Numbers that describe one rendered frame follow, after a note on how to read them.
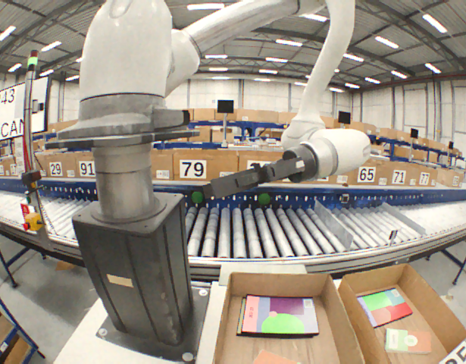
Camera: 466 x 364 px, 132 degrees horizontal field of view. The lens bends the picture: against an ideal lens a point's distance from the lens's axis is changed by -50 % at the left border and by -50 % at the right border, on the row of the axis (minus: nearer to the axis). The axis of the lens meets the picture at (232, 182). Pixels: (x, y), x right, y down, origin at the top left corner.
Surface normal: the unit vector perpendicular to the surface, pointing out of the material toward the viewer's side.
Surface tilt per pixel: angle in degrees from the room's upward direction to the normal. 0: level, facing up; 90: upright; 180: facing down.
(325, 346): 0
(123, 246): 90
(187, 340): 0
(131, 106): 83
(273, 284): 89
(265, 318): 0
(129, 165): 90
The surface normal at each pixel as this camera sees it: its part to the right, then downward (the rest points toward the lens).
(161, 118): -0.12, 0.25
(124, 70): 0.51, 0.35
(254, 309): 0.03, -0.96
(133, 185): 0.74, 0.20
